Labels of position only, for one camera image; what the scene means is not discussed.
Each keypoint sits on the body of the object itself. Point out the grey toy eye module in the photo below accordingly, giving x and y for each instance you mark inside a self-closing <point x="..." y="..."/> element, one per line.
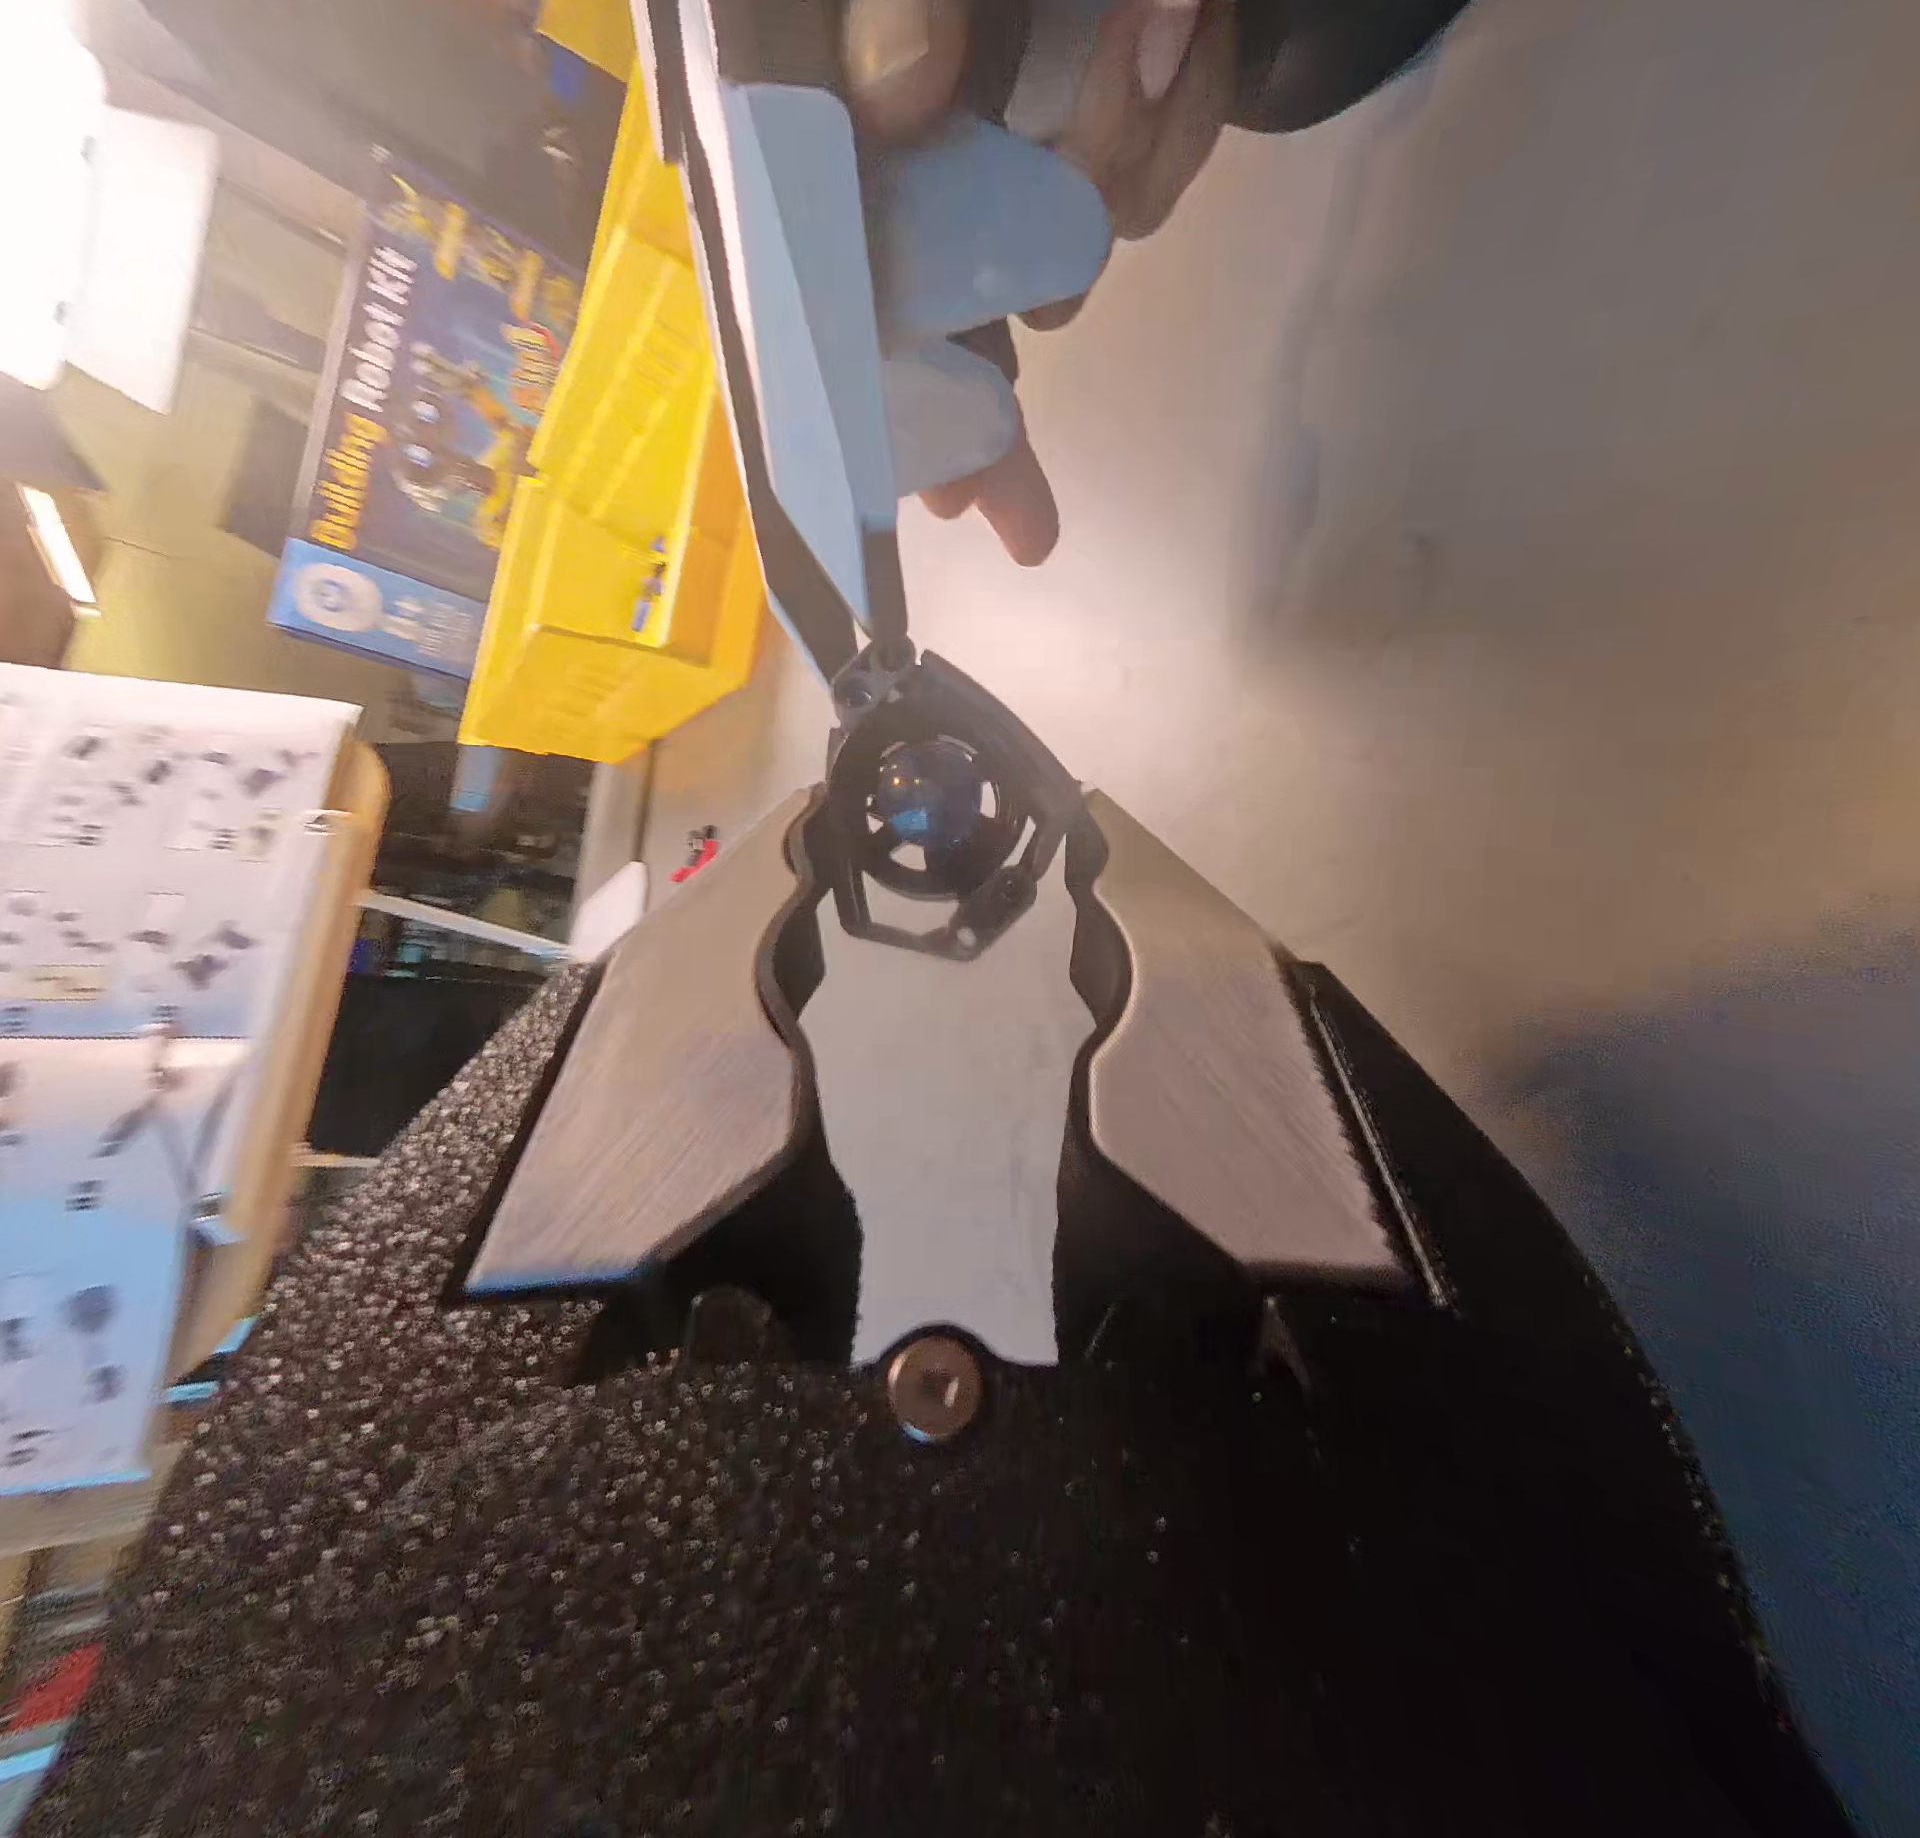
<point x="922" y="807"/>

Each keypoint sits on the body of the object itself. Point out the yellow plastic bin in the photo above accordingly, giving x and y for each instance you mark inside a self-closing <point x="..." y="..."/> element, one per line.
<point x="616" y="100"/>
<point x="630" y="624"/>

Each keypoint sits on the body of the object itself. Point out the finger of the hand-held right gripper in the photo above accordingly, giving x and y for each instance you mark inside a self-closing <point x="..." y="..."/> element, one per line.
<point x="801" y="340"/>
<point x="712" y="220"/>

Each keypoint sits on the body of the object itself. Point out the grey desk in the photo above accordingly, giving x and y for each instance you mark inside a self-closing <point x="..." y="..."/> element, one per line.
<point x="1426" y="518"/>

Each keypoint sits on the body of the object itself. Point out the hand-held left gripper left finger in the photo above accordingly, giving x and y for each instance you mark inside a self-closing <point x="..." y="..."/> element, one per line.
<point x="660" y="1058"/>

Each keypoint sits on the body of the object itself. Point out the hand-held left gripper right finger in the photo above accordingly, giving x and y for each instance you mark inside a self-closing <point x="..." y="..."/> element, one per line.
<point x="1231" y="1088"/>

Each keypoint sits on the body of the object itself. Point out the white instruction booklet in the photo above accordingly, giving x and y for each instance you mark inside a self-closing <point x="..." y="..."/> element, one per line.
<point x="135" y="894"/>

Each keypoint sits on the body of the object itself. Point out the blue robot kit box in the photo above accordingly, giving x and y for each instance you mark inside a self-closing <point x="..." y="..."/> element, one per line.
<point x="420" y="413"/>

